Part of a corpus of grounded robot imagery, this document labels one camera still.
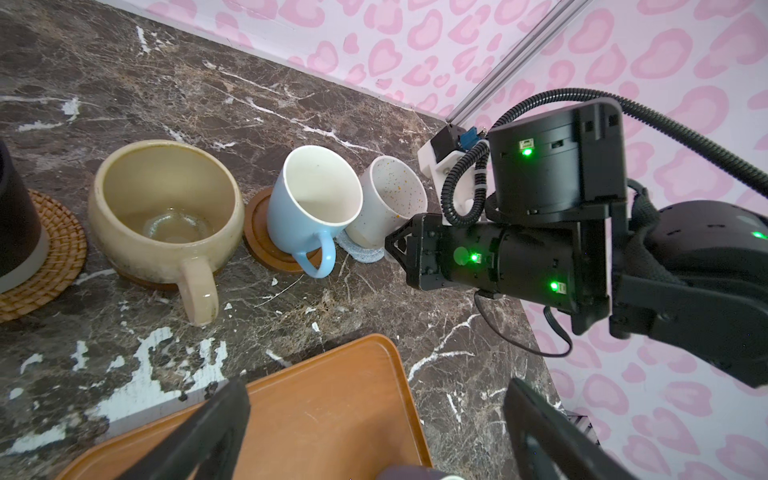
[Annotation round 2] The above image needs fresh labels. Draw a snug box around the black mug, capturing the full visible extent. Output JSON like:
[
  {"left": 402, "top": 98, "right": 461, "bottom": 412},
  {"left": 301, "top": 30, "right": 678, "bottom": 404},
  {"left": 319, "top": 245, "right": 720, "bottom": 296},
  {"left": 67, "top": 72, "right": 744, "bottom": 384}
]
[{"left": 1, "top": 142, "right": 50, "bottom": 293}]

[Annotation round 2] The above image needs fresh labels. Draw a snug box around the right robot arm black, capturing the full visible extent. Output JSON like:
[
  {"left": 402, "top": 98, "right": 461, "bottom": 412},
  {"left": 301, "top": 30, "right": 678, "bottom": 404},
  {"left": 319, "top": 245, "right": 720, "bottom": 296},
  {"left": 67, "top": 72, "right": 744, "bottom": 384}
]
[{"left": 385, "top": 88, "right": 767, "bottom": 388}]

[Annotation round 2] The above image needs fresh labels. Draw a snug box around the brown coaster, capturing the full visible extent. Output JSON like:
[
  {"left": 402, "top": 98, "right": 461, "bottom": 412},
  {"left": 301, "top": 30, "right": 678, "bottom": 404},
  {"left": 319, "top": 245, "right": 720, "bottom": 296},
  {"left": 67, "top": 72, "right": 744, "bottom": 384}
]
[
  {"left": 243, "top": 183, "right": 328, "bottom": 274},
  {"left": 115, "top": 269, "right": 178, "bottom": 291}
]

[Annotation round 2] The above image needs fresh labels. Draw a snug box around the orange serving tray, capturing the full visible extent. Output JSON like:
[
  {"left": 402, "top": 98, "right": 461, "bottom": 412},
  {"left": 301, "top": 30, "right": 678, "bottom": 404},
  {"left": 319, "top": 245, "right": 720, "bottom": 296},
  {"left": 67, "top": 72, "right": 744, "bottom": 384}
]
[{"left": 53, "top": 333, "right": 434, "bottom": 480}]

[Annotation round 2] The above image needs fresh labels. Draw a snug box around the grey round coaster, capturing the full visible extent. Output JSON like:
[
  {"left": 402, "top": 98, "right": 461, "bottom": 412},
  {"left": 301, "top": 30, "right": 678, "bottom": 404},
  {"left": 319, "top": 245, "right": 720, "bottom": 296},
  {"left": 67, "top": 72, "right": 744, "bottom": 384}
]
[{"left": 335, "top": 230, "right": 385, "bottom": 264}]

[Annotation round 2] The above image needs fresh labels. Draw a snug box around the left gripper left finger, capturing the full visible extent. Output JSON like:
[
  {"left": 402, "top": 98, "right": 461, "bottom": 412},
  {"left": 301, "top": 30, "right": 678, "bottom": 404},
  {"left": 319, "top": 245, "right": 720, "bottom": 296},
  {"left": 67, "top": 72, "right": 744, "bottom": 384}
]
[{"left": 120, "top": 380, "right": 250, "bottom": 479}]

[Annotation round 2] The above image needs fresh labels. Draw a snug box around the white mug blue handle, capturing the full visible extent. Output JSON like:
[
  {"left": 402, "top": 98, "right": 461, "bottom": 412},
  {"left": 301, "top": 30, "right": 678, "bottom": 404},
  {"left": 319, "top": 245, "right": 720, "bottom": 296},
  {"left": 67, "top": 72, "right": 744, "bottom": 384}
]
[{"left": 267, "top": 145, "right": 363, "bottom": 279}]

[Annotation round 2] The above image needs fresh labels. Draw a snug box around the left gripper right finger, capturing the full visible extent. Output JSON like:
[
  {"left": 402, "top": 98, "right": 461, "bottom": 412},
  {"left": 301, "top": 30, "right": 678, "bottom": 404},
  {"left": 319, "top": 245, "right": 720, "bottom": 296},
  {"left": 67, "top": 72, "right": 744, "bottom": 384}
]
[{"left": 503, "top": 378, "right": 633, "bottom": 480}]

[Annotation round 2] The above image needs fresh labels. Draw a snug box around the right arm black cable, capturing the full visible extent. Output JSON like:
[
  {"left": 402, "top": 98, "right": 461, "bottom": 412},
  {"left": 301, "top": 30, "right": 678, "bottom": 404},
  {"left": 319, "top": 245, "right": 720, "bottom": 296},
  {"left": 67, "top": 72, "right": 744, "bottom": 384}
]
[{"left": 440, "top": 88, "right": 768, "bottom": 228}]

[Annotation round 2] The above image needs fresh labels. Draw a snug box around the right corner aluminium post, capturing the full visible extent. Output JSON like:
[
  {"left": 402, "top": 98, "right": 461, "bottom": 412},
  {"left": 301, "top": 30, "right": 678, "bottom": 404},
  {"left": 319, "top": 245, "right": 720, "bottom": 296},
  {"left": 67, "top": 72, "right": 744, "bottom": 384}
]
[{"left": 446, "top": 0, "right": 592, "bottom": 124}]

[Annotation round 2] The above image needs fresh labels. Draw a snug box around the white mug purple handle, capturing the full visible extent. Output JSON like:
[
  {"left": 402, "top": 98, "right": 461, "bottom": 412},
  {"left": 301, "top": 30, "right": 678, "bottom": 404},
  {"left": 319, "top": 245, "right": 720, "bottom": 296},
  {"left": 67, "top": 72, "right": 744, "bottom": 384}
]
[{"left": 345, "top": 156, "right": 428, "bottom": 249}]

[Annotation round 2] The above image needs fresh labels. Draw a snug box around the cream yellow mug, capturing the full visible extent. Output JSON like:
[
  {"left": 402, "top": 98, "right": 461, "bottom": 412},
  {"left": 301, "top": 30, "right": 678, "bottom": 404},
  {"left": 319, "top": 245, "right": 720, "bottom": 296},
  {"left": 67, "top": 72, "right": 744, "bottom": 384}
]
[{"left": 88, "top": 140, "right": 245, "bottom": 326}]

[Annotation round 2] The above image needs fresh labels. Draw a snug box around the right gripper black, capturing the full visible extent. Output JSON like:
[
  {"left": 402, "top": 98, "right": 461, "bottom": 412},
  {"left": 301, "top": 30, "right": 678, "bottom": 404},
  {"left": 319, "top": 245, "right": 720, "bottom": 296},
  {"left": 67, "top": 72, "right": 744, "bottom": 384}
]
[{"left": 385, "top": 98, "right": 627, "bottom": 334}]

